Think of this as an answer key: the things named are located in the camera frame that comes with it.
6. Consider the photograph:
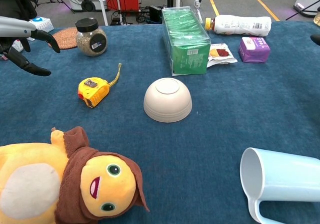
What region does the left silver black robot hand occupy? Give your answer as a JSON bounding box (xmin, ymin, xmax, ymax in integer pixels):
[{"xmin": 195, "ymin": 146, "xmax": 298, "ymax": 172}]
[{"xmin": 0, "ymin": 16, "xmax": 61, "ymax": 77}]

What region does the yellow tape measure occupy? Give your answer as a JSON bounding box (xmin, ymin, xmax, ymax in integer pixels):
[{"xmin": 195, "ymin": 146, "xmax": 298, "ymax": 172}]
[{"xmin": 77, "ymin": 63, "xmax": 123, "ymax": 108}]

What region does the person in dark clothes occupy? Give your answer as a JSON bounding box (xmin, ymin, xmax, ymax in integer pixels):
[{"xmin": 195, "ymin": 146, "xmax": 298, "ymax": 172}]
[{"xmin": 0, "ymin": 0, "xmax": 38, "ymax": 22}]

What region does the white blue tissue box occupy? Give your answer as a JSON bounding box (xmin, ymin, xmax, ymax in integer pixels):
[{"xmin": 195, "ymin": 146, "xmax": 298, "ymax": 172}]
[{"xmin": 27, "ymin": 16, "xmax": 55, "ymax": 33}]

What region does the round woven coaster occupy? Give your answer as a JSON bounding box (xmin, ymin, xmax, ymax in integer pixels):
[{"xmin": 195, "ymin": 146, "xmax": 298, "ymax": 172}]
[{"xmin": 51, "ymin": 27, "xmax": 79, "ymax": 50}]

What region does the purple packet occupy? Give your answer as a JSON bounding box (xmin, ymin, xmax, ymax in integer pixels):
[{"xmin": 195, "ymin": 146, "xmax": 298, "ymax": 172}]
[{"xmin": 238, "ymin": 37, "xmax": 272, "ymax": 64}]

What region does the glass jar black lid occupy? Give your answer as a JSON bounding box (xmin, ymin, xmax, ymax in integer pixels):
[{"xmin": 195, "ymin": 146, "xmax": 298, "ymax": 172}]
[{"xmin": 75, "ymin": 17, "xmax": 109, "ymax": 57}]

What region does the white label bottle yellow cap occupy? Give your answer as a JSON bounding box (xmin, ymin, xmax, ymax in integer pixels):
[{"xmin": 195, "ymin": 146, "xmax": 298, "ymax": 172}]
[{"xmin": 204, "ymin": 15, "xmax": 273, "ymax": 37}]

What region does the white snack packet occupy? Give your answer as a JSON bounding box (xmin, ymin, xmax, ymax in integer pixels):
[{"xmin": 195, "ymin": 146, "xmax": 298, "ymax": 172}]
[{"xmin": 206, "ymin": 43, "xmax": 238, "ymax": 68}]

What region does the blue table cloth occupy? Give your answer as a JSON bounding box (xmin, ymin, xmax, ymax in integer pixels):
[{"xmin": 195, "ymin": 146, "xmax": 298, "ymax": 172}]
[{"xmin": 0, "ymin": 21, "xmax": 320, "ymax": 224}]

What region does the small white clip stand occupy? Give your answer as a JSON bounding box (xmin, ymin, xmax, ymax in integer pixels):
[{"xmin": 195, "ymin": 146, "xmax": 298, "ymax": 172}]
[{"xmin": 194, "ymin": 0, "xmax": 203, "ymax": 23}]

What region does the clear box of green sachets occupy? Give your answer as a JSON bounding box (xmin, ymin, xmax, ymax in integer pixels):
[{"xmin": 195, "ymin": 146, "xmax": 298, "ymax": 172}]
[{"xmin": 161, "ymin": 6, "xmax": 212, "ymax": 76}]

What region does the light blue plastic mug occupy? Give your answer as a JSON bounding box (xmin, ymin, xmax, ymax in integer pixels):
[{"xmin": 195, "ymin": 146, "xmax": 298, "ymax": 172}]
[{"xmin": 239, "ymin": 147, "xmax": 320, "ymax": 224}]

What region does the black adapter box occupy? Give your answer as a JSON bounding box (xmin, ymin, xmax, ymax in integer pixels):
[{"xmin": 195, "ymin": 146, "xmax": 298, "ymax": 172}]
[{"xmin": 149, "ymin": 5, "xmax": 162, "ymax": 22}]

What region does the beige upturned bowl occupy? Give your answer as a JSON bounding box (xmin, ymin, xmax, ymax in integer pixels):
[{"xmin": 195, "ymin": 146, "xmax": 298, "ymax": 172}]
[{"xmin": 143, "ymin": 77, "xmax": 193, "ymax": 123}]

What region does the yellow plush toy brown hood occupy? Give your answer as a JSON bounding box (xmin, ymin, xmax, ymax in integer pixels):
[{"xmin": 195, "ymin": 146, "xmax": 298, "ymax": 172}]
[{"xmin": 0, "ymin": 126, "xmax": 150, "ymax": 224}]

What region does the white slanted frame post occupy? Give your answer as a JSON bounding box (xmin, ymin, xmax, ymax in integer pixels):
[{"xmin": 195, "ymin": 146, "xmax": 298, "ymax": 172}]
[{"xmin": 96, "ymin": 0, "xmax": 109, "ymax": 26}]

